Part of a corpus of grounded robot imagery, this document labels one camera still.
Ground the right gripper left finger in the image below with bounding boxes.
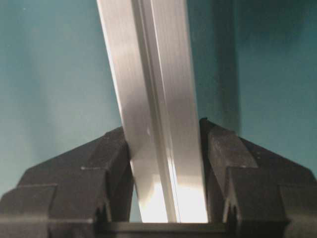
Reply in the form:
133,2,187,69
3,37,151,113
0,127,133,238

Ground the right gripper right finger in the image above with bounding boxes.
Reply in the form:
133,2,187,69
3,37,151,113
200,118,317,238

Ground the silver aluminium extrusion rail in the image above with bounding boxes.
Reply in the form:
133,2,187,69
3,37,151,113
97,0,208,223

